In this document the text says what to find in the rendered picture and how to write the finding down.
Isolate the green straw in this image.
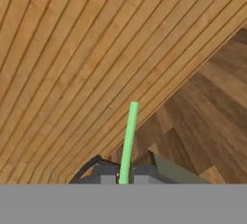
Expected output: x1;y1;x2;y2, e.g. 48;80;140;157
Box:
118;100;141;185

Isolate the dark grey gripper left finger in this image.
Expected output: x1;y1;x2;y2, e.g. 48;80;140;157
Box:
69;154;123;185

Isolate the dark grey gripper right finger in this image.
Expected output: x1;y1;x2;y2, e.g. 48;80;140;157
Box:
132;149;210;185

